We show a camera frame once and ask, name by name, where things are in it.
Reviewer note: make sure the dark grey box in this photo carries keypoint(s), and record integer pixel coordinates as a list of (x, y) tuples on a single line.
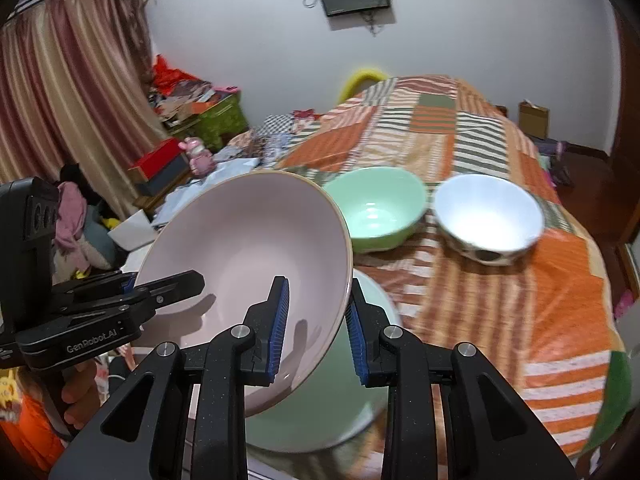
[(167, 180)]

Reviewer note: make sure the green bowl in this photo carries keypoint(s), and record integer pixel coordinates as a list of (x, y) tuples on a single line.
[(375, 210)]

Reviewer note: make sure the cardboard box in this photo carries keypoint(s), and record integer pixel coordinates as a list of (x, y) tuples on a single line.
[(532, 122)]

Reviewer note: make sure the small pink box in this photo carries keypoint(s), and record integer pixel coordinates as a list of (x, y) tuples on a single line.
[(229, 90)]

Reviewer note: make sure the patchwork bedspread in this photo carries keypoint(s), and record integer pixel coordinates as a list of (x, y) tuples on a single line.
[(475, 335)]

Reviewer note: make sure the striped curtain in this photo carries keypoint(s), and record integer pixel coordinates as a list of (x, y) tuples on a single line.
[(65, 85)]

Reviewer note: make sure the pink rabbit toy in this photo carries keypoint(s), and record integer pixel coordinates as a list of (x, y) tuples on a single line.
[(200, 160)]

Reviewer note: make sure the light green plate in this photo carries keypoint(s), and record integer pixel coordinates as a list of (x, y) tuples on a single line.
[(325, 410)]

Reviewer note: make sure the white dotted bowl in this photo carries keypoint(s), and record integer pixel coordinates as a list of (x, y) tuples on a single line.
[(485, 215)]

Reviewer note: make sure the person's left hand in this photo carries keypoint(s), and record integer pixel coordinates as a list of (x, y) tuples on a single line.
[(80, 395)]

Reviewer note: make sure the pink bowl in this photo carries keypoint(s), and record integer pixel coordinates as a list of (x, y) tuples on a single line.
[(240, 250)]

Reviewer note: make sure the checkered quilt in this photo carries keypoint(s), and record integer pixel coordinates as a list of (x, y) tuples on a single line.
[(270, 135)]

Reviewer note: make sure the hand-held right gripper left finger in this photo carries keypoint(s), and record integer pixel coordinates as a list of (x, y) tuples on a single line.
[(277, 330)]

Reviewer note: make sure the white cloth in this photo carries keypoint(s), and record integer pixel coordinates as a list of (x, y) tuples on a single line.
[(225, 170)]

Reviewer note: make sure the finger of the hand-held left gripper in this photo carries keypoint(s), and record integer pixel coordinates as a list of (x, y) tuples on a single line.
[(129, 285), (170, 287)]

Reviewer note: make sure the green storage box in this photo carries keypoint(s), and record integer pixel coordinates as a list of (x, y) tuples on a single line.
[(220, 120)]

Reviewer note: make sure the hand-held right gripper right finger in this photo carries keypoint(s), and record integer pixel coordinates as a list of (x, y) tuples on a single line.
[(356, 340)]

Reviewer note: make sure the red box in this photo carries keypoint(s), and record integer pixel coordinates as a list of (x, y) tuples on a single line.
[(157, 160)]

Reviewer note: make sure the pink cloth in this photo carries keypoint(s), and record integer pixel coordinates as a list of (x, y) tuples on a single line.
[(72, 215)]

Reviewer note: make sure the yellow pool noodle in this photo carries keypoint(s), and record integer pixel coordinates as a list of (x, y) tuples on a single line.
[(367, 71)]

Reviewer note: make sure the white paper box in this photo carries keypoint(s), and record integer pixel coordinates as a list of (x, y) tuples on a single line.
[(130, 232)]

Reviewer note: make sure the red plastic bag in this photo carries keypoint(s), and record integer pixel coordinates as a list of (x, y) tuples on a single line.
[(162, 72)]

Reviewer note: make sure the grey-blue plush cushion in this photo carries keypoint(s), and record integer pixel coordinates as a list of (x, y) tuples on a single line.
[(97, 240)]

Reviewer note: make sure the pile of paper bags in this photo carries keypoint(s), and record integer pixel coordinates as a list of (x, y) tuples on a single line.
[(180, 100)]

